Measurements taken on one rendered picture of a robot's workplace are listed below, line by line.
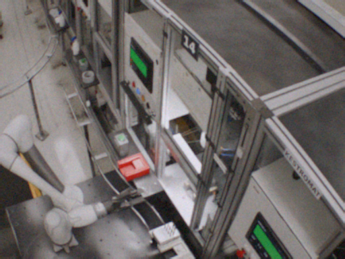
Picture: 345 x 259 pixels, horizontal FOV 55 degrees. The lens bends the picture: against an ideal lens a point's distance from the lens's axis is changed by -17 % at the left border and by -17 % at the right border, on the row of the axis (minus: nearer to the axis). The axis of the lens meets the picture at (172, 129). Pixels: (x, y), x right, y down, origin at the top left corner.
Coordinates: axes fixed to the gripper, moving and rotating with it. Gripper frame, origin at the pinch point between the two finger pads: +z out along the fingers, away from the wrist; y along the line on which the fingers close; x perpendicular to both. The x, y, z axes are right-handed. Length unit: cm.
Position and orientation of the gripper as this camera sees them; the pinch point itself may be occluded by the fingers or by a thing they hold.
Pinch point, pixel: (138, 195)
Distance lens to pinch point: 204.1
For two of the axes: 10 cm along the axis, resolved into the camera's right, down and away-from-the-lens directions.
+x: -4.8, -6.7, 5.7
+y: 0.6, -6.7, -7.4
